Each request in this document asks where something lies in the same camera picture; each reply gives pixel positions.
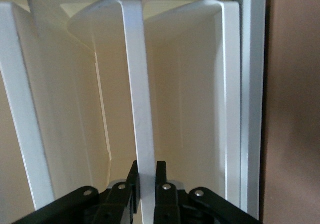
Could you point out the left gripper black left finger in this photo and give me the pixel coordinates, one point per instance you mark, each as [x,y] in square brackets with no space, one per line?
[75,209]

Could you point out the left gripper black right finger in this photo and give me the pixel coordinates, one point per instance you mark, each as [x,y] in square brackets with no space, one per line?
[200,209]

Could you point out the white cream plastic drawer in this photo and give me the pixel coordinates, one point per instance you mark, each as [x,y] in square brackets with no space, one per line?
[137,84]
[190,96]
[15,84]

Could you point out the brown table cover sheet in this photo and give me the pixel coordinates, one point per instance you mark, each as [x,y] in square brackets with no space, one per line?
[295,84]

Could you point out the white drawer cabinet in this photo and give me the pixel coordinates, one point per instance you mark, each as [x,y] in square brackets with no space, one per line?
[255,84]

